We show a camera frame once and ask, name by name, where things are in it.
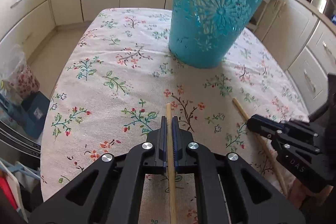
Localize floral trash bin with bag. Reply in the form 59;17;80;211
1;44;40;105

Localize dark blue box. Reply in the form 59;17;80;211
17;92;50;139

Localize wooden chopstick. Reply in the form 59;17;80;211
166;103;177;224
232;97;288;197

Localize cream kitchen base cabinets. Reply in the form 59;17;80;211
1;0;335;110

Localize light blue rack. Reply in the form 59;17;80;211
1;159;41;180

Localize floral white tablecloth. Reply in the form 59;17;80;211
41;8;307;223

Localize turquoise perforated plastic basket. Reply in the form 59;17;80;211
169;0;262;68

